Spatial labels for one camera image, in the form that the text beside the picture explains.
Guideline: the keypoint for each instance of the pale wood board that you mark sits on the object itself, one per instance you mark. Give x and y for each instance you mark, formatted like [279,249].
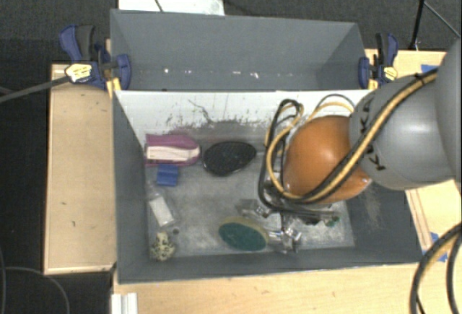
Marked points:
[81,168]

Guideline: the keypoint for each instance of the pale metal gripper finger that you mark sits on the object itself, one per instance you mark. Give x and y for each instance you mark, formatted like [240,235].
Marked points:
[252,208]
[287,238]

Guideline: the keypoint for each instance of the clear plastic bottle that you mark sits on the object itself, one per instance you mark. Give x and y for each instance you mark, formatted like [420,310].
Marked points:
[160,206]

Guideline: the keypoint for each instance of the purple book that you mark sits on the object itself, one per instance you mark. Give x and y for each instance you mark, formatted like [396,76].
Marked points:
[171,152]

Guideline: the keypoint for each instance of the grey metal bin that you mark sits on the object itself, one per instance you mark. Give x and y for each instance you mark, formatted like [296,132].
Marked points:
[223,52]

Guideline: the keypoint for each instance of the black oval mesh pad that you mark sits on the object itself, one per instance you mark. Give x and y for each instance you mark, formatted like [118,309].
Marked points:
[229,158]

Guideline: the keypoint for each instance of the spotted cream toy animal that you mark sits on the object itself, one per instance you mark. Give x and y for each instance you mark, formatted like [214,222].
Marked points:
[163,247]

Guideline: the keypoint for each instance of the round green and yellow sponge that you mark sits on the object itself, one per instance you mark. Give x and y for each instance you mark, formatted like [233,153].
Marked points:
[242,235]

